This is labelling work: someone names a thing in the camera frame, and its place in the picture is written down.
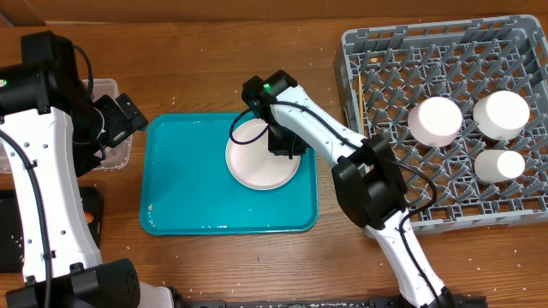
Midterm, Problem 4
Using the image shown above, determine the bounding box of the large pink plate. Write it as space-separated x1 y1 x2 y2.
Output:
225 119 301 190

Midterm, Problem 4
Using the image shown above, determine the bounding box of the wooden chopstick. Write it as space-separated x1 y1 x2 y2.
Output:
358 73 366 133

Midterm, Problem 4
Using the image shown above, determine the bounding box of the orange sausage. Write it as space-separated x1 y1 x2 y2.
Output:
85 212 93 223

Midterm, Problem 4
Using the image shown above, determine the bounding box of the small pink bowl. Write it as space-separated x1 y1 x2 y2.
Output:
408 97 462 147

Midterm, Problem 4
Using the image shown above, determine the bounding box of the white paper cup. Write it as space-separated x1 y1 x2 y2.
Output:
474 150 525 183

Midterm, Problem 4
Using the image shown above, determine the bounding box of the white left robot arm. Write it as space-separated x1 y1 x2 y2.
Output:
1 31 184 308

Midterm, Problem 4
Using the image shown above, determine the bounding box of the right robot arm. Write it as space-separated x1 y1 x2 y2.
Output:
241 70 456 307

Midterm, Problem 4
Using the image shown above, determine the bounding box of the black waste tray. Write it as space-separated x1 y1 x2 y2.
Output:
0 187 104 273

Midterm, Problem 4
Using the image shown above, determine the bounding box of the teal plastic tray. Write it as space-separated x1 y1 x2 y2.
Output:
140 113 319 235

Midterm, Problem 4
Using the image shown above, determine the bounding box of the grey plastic dish rack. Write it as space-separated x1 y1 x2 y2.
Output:
335 15 547 234

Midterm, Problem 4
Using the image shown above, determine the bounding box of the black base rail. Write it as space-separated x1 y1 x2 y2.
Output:
175 295 488 308

